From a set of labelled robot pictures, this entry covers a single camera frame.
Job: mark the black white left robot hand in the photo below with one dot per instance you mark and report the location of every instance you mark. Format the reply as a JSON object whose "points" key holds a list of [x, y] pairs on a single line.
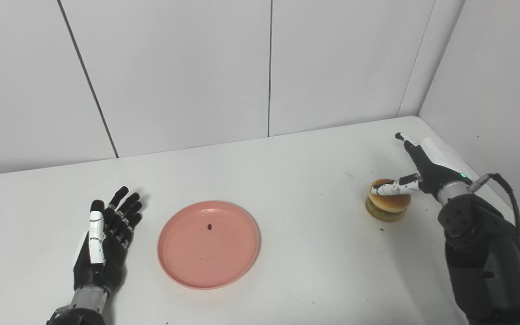
{"points": [[109, 257]]}

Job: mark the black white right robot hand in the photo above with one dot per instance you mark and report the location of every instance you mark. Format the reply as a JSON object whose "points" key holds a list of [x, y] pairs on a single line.
{"points": [[431, 169]]}

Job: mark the pink round plate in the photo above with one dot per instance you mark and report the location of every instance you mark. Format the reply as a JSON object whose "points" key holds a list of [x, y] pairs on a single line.
{"points": [[208, 246]]}

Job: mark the toy hamburger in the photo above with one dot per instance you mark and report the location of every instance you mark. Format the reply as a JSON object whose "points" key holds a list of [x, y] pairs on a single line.
{"points": [[388, 205]]}

